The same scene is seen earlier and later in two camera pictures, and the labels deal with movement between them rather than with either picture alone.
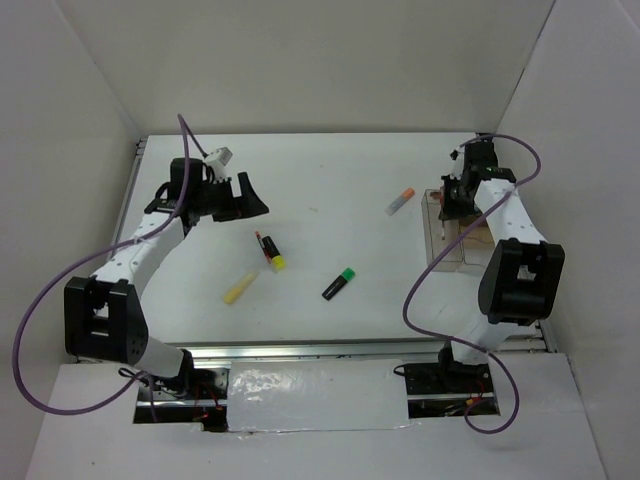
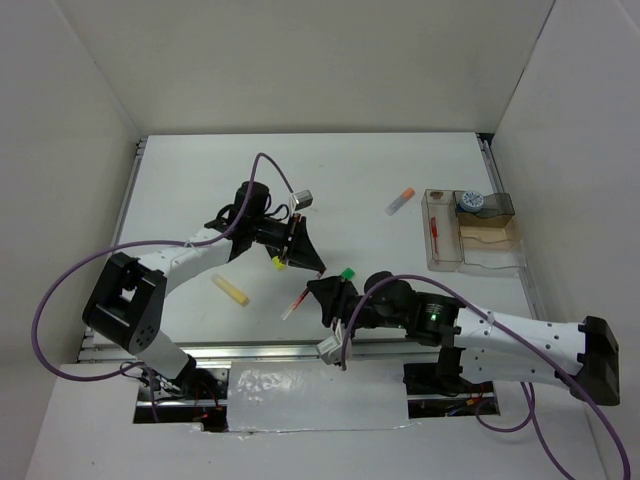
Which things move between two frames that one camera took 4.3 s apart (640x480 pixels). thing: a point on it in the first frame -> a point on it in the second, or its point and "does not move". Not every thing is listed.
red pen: (261, 243) -> (299, 301)
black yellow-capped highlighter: (279, 260) does not move
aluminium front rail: (338, 350) does not move
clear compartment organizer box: (472, 256) does not move
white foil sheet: (317, 395) does not move
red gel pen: (442, 207) -> (435, 232)
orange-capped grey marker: (407, 195) does not move
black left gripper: (247, 205) -> (301, 252)
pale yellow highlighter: (231, 295) -> (229, 289)
